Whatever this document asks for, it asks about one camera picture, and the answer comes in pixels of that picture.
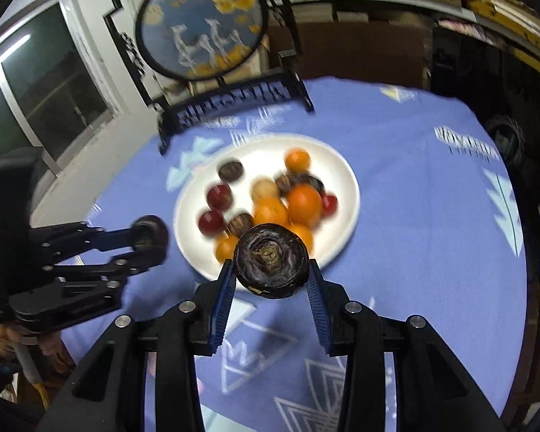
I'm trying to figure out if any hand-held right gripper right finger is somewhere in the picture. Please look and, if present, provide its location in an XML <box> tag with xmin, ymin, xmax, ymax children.
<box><xmin>308</xmin><ymin>260</ymin><xmax>507</xmax><ymax>432</ymax></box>

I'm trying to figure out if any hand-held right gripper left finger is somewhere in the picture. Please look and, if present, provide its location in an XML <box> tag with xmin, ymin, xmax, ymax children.
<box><xmin>49</xmin><ymin>258</ymin><xmax>235</xmax><ymax>432</ymax></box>

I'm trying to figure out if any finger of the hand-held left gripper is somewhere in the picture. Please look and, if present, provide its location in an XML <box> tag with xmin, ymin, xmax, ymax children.
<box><xmin>11</xmin><ymin>252</ymin><xmax>167</xmax><ymax>334</ymax></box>
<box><xmin>29</xmin><ymin>222</ymin><xmax>138</xmax><ymax>262</ymax></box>

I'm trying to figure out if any small dark water chestnut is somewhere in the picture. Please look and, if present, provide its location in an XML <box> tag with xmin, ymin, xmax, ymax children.
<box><xmin>130</xmin><ymin>215</ymin><xmax>169</xmax><ymax>264</ymax></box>
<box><xmin>218</xmin><ymin>158</ymin><xmax>244</xmax><ymax>181</ymax></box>
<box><xmin>299</xmin><ymin>175</ymin><xmax>327</xmax><ymax>195</ymax></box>

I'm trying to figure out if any large dark water chestnut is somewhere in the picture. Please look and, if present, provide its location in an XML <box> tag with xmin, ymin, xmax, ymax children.
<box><xmin>234</xmin><ymin>224</ymin><xmax>311</xmax><ymax>300</ymax></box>

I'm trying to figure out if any brown striped chestnut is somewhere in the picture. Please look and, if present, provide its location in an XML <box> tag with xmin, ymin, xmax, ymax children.
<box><xmin>226</xmin><ymin>213</ymin><xmax>254</xmax><ymax>237</ymax></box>
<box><xmin>276</xmin><ymin>173</ymin><xmax>303</xmax><ymax>194</ymax></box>

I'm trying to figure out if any orange tangerine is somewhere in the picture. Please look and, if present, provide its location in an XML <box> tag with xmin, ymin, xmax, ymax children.
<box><xmin>285</xmin><ymin>184</ymin><xmax>323</xmax><ymax>228</ymax></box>
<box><xmin>253</xmin><ymin>197</ymin><xmax>291</xmax><ymax>226</ymax></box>

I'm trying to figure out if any tan round pear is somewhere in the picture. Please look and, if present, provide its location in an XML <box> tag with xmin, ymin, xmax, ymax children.
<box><xmin>251</xmin><ymin>178</ymin><xmax>280</xmax><ymax>202</ymax></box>

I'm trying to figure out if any white oval plate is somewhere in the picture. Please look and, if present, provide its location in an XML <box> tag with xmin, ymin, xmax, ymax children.
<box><xmin>173</xmin><ymin>132</ymin><xmax>361</xmax><ymax>282</ymax></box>

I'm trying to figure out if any person's left hand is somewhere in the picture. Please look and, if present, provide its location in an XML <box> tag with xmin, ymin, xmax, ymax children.
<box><xmin>0</xmin><ymin>324</ymin><xmax>76</xmax><ymax>373</ymax></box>

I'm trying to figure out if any yellow-orange tomato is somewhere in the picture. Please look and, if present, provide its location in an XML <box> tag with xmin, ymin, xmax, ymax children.
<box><xmin>215</xmin><ymin>235</ymin><xmax>239</xmax><ymax>262</ymax></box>
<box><xmin>292</xmin><ymin>224</ymin><xmax>316</xmax><ymax>255</ymax></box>
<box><xmin>283</xmin><ymin>148</ymin><xmax>312</xmax><ymax>174</ymax></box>

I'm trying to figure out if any small red cherry tomato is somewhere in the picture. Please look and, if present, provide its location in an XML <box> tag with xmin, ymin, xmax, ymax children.
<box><xmin>319</xmin><ymin>193</ymin><xmax>339</xmax><ymax>217</ymax></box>

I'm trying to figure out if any white framed window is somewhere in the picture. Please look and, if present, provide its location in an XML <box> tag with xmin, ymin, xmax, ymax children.
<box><xmin>0</xmin><ymin>0</ymin><xmax>118</xmax><ymax>176</ymax></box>

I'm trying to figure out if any blue printed tablecloth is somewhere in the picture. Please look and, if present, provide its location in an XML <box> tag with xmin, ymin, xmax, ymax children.
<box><xmin>40</xmin><ymin>76</ymin><xmax>529</xmax><ymax>432</ymax></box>

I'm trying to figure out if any round painted table screen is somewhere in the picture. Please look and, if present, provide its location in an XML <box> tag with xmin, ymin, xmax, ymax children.
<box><xmin>103</xmin><ymin>0</ymin><xmax>316</xmax><ymax>156</ymax></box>

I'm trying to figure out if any dark round object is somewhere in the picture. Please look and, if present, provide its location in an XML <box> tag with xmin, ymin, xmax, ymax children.
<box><xmin>483</xmin><ymin>114</ymin><xmax>525</xmax><ymax>167</ymax></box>

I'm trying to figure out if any brown cardboard box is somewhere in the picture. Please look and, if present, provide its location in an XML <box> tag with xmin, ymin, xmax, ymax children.
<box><xmin>270</xmin><ymin>22</ymin><xmax>433</xmax><ymax>86</ymax></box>

